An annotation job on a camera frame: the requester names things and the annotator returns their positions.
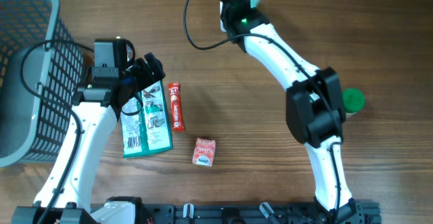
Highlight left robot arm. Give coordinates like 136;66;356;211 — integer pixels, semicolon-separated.
12;39;165;223

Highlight red chocolate bar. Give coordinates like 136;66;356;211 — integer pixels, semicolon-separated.
168;83;185;132

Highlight green lid jar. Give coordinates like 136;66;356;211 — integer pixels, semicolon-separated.
342;88;365;118

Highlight large green white packet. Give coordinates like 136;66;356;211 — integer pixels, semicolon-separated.
120;81;173;158

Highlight pink tissue pack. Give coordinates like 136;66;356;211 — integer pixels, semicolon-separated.
192;138;216;167

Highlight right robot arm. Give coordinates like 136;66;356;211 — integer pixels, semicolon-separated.
219;0;354;223

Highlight grey plastic mesh basket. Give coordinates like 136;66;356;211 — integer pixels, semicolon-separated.
1;0;85;167

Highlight green white gum pack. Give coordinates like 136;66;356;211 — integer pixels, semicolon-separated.
309;92;321;103

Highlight white barcode scanner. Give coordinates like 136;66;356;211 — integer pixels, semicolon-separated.
219;1;226;32

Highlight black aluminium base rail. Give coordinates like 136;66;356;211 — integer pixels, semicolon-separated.
143;200;382;224

